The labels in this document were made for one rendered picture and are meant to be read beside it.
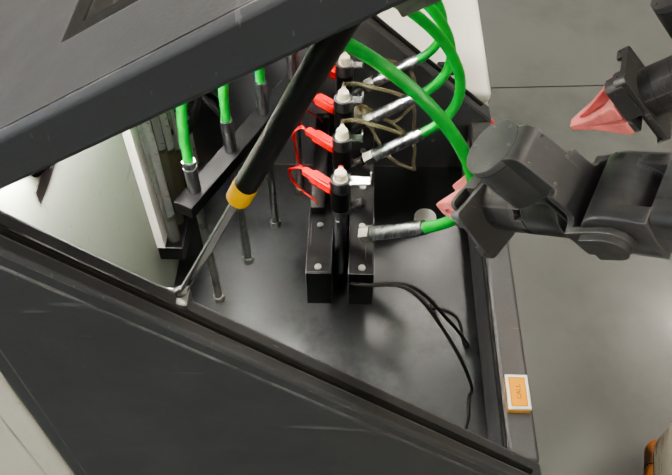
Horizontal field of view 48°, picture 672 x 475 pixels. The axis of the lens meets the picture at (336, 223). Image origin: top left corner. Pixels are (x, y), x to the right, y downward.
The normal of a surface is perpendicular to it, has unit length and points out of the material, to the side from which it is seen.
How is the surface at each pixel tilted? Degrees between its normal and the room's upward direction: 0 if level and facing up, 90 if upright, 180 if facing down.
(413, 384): 0
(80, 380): 90
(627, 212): 36
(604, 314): 0
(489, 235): 50
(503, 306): 0
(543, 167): 43
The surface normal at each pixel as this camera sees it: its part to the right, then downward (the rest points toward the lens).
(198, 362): -0.03, 0.77
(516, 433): 0.00, -0.63
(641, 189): -0.07, -0.34
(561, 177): 0.44, -0.07
